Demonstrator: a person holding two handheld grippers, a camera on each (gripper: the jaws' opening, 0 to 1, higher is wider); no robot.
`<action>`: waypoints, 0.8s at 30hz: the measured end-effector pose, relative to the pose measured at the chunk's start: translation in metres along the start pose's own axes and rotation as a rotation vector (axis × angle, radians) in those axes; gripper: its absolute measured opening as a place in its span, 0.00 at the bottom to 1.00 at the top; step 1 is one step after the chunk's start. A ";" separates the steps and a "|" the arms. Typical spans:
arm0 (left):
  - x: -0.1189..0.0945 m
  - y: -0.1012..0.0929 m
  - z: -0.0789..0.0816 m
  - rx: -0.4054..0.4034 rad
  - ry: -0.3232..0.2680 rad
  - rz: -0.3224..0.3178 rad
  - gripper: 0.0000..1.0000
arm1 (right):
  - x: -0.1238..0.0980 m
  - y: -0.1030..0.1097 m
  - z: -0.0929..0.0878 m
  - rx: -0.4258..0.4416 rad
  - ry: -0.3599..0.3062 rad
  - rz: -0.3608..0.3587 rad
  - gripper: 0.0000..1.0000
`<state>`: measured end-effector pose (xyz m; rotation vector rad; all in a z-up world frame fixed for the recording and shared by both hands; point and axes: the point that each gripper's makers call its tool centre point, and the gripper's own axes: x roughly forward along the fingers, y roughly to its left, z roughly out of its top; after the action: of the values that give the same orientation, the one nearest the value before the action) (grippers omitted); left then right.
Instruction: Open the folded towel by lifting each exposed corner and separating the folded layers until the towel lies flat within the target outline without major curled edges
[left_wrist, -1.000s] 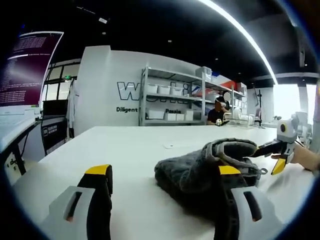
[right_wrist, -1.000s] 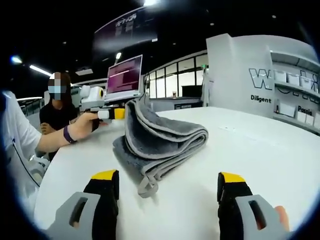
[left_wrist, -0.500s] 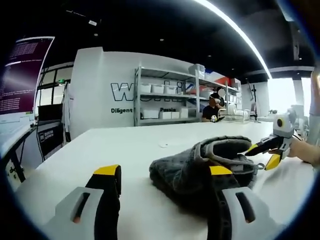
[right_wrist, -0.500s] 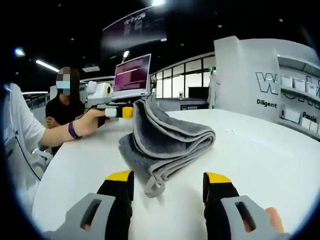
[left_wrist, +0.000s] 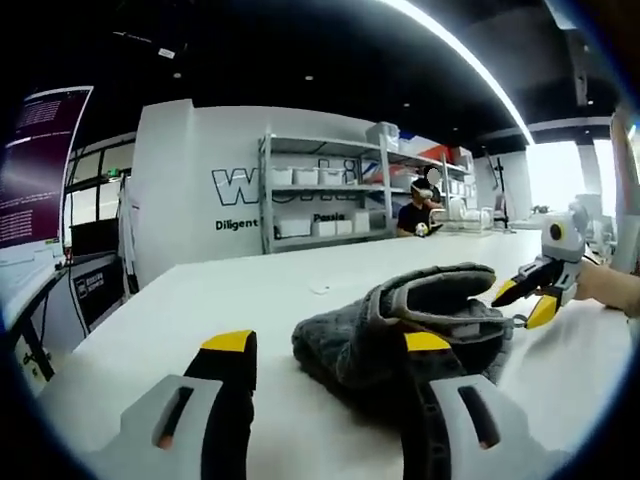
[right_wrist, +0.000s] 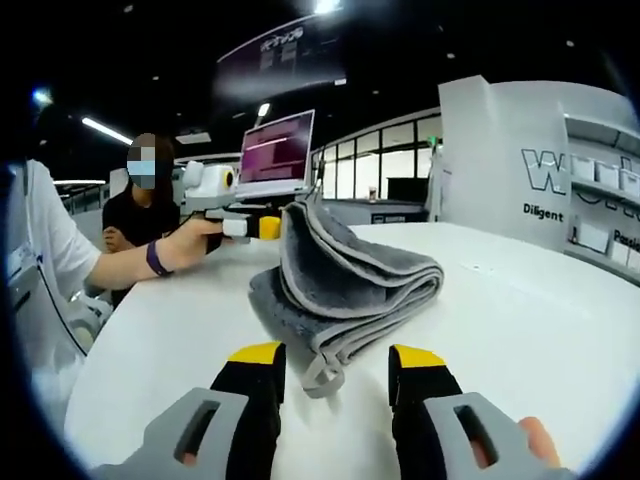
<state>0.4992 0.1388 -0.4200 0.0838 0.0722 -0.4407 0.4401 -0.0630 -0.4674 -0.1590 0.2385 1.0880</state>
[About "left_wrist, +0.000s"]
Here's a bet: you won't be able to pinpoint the grey towel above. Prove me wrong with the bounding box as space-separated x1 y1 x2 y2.
291 262 529 426

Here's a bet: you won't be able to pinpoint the black tripod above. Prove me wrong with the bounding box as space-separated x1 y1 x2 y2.
492 154 511 231

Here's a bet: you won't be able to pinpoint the white dish rack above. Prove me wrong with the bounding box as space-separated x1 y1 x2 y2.
439 197 496 234

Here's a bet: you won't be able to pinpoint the black cabinet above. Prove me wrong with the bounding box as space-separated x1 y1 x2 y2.
69 222 126 336

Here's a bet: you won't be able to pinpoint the grey metal shelving rack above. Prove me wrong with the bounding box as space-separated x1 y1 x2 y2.
257 122 476 255

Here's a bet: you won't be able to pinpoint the ceiling light strip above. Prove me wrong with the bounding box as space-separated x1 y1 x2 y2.
389 0 534 146

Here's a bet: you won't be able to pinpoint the rows of white storage boxes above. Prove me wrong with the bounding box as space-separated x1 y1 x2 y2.
272 122 476 239

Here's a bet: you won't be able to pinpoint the silver laptop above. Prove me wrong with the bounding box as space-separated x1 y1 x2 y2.
0 85 95 311

